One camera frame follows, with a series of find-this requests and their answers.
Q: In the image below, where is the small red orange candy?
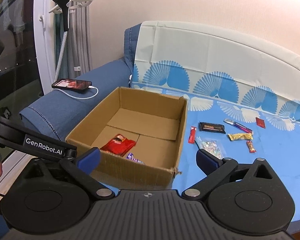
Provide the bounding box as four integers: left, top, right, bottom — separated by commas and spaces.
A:
246, 141, 256, 153

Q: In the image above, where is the white blue patterned sofa cover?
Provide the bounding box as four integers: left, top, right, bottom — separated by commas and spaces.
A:
132, 21, 300, 222

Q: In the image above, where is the yellow snack bar wrapper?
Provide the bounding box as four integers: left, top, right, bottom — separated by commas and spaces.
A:
228, 133, 253, 141

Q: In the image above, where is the purple snack wrapper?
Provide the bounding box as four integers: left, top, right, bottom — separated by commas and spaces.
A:
126, 153, 144, 164

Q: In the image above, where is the brown cardboard box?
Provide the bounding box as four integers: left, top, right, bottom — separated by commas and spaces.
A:
66, 88, 187, 189

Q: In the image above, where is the clear bag of candies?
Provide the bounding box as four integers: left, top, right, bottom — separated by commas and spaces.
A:
196, 137, 225, 159

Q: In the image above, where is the white hanger stand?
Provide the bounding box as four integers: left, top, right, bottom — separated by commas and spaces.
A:
49, 0, 95, 14

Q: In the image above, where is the red stick snack packet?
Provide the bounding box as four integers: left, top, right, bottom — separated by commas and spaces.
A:
188, 126, 197, 144

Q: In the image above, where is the purple pink stick packet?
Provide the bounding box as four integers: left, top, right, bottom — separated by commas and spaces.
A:
224, 119, 253, 134

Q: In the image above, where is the black smartphone red screen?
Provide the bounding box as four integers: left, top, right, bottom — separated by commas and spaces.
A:
51, 79, 92, 91

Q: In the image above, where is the white charging cable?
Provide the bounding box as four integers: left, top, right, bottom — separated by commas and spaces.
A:
52, 86, 99, 100

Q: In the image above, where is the blue sofa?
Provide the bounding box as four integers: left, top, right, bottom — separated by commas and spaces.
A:
20, 24, 141, 141

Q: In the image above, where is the white window frame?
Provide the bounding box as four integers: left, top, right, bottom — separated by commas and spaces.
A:
33, 0, 56, 94

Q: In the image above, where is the black garment steamer head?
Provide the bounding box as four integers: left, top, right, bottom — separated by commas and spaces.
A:
52, 0, 70, 31

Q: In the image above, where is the small red square packet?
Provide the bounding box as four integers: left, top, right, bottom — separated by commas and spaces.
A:
256, 117, 266, 128

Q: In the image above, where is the black chocolate bar wrapper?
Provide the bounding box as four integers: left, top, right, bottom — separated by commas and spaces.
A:
199, 122, 225, 134

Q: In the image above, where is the braided steamer hose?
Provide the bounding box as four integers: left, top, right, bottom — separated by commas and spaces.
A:
52, 29, 68, 86

